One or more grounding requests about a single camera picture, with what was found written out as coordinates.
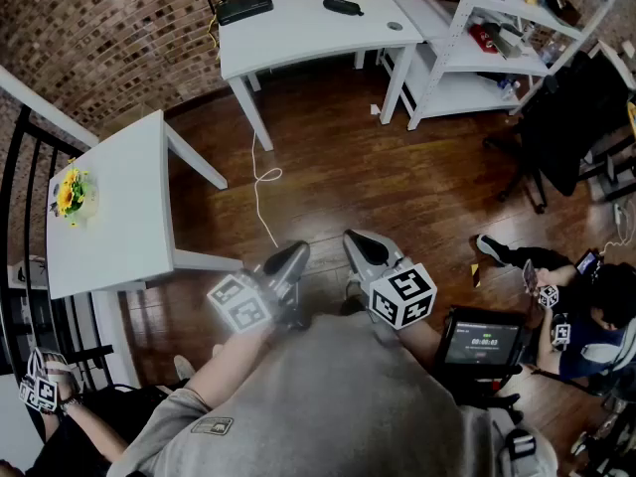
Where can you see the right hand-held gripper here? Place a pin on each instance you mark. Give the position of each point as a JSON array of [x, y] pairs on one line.
[[402, 293]]

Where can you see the yellow paper scrap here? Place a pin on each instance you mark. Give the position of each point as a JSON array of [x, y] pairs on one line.
[[475, 275]]

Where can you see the plain white table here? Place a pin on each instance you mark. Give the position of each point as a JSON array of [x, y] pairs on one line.
[[124, 206]]

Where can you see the small black screen device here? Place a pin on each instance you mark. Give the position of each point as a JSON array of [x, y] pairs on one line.
[[589, 261]]

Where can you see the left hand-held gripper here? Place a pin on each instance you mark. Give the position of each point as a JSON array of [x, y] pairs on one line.
[[241, 306]]

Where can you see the white handrail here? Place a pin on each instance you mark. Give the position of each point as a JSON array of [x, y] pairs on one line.
[[45, 110]]

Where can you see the person's left forearm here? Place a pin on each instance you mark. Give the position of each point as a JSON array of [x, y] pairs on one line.
[[233, 361]]

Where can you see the black metal railing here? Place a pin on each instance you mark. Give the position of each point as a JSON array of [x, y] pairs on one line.
[[12, 177]]

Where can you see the black tablet screen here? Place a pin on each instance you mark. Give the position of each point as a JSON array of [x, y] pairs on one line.
[[479, 343]]

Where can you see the sunflowers in white pot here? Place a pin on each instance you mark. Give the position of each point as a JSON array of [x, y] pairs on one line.
[[73, 198]]

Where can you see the person's right forearm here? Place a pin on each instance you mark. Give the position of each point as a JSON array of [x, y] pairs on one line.
[[422, 341]]

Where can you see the black glasses case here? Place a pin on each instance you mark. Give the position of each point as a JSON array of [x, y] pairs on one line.
[[341, 5]]

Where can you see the clear water bottle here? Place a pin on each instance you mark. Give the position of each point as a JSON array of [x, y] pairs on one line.
[[510, 89]]

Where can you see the white paper scrap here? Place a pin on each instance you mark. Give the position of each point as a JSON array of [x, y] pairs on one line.
[[375, 109]]

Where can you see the white metal shelf unit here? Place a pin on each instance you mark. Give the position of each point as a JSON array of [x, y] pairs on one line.
[[449, 52]]

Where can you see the black office chair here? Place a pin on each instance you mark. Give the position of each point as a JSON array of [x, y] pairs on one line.
[[556, 132]]

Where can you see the light grey shoe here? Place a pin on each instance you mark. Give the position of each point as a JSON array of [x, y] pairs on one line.
[[184, 367]]

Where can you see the red box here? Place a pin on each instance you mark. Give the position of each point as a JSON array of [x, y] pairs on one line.
[[483, 36]]

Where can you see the person's grey shirt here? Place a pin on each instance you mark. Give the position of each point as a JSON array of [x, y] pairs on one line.
[[323, 405]]

